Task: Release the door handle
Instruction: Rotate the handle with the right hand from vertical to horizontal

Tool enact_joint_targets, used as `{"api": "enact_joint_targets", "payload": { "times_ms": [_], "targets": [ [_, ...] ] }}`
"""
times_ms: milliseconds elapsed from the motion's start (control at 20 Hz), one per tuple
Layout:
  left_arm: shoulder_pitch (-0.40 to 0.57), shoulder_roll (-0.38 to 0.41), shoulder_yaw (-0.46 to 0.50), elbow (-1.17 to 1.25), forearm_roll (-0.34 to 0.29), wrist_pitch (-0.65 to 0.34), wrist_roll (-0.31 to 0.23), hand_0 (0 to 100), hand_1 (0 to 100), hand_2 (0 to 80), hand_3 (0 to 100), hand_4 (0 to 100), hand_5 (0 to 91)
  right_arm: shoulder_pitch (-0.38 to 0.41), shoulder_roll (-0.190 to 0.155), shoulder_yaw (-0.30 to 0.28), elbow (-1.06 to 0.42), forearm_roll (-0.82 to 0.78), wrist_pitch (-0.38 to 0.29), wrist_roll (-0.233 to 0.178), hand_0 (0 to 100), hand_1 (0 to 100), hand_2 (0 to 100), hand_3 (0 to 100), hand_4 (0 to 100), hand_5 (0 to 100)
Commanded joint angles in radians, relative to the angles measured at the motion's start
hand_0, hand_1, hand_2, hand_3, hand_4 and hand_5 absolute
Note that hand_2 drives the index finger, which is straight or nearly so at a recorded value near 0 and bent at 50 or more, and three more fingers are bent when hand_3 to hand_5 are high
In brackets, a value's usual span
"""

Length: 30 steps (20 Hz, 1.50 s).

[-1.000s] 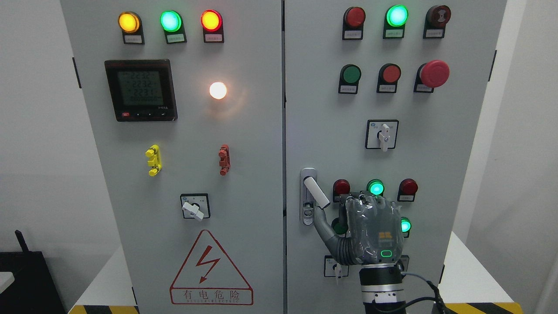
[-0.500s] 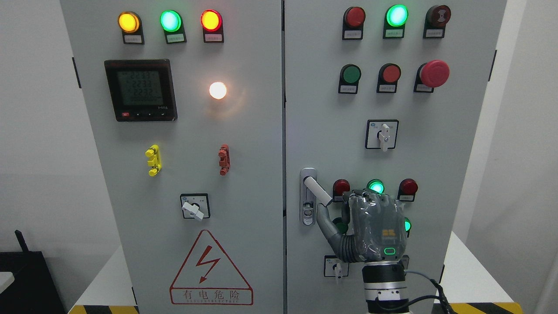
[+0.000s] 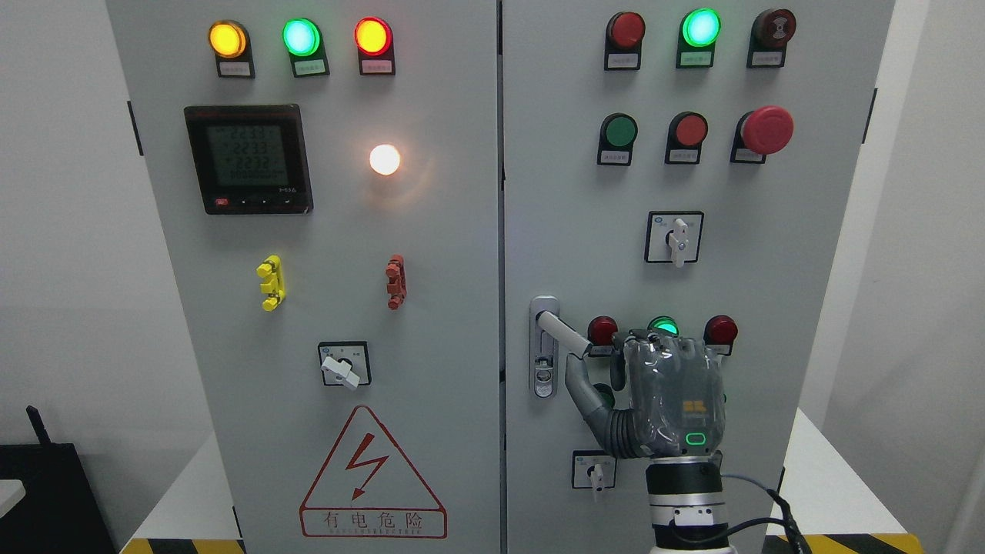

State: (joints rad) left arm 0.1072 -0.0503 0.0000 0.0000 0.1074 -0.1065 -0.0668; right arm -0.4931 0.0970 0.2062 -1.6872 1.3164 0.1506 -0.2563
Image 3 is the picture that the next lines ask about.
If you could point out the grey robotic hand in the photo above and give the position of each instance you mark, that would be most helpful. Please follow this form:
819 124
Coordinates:
676 398

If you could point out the silver door handle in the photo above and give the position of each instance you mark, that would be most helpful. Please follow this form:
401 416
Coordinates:
547 332

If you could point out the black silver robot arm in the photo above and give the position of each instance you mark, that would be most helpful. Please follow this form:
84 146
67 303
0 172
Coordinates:
687 505

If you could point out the grey right cabinet door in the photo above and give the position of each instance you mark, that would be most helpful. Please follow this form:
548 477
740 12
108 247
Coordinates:
577 230

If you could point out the grey cabinet door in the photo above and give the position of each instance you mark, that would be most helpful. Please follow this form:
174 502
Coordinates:
577 230
435 381

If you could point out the grey left cabinet door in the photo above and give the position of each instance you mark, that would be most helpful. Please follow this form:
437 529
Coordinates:
435 381

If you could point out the green push button lower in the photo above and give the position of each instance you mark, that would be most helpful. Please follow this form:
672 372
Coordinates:
607 394

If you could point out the green push button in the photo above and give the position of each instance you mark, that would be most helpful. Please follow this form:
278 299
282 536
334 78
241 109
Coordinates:
607 394
618 133

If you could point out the green indicator lamp middle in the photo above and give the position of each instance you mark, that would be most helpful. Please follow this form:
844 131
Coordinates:
665 324

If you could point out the green indicator lamp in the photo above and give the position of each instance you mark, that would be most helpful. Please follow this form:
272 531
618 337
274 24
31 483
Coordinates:
665 324
303 42
698 33

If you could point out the red indicator lamp middle right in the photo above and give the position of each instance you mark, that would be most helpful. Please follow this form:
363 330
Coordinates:
720 334

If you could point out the red indicator lamp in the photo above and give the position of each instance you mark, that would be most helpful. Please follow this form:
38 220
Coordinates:
623 41
600 335
720 334

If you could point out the red indicator lamp middle left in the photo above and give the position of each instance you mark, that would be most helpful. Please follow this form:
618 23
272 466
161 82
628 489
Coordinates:
600 335

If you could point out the red push button upper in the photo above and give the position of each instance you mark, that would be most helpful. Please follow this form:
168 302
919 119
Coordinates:
686 133

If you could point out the green push button upper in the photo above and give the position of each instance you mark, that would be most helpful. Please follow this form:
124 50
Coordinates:
618 133

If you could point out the red emergency stop mushroom button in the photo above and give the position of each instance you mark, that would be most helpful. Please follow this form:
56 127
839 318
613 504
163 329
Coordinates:
761 132

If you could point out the red terminal connector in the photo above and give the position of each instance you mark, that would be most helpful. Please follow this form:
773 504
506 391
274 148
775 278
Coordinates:
397 284

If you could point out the red electric hazard warning sticker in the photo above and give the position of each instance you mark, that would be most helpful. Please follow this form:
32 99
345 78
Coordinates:
367 488

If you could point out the red indicator lamp top right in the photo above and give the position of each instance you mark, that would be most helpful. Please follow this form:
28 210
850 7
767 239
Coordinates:
623 41

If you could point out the green indicator lamp top right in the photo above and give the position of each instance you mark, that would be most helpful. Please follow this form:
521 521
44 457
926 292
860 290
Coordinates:
698 33

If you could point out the white glowing indicator lamp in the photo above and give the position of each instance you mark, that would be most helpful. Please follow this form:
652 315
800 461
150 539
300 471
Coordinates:
385 159

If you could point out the dark red buzzer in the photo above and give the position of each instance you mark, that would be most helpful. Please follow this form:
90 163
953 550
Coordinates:
770 34

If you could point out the yellow terminal connector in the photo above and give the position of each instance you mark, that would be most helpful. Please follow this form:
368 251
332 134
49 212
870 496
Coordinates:
272 282

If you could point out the red-orange indicator lamp top left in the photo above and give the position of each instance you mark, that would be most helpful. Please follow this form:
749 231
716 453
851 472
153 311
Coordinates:
374 41

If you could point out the black digital power meter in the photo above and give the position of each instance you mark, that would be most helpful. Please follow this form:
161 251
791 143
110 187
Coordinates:
250 159

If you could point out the green indicator lamp top left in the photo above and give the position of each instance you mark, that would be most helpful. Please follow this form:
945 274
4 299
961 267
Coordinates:
303 42

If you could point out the yellow indicator lamp top left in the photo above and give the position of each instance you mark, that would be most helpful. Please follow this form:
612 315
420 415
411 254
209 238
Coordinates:
232 49

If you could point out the black box at left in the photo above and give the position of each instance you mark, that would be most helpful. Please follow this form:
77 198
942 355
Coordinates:
58 513

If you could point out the white rotary switch lower right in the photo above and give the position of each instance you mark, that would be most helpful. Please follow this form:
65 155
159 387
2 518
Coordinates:
594 471

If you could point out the white rotary switch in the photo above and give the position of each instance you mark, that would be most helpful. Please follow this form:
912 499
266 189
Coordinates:
673 237
594 471

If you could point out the white rotary switch upper right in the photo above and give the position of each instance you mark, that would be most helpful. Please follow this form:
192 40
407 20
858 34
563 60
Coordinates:
673 237

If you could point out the white rotary switch left door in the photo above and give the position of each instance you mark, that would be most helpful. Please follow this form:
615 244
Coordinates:
345 364

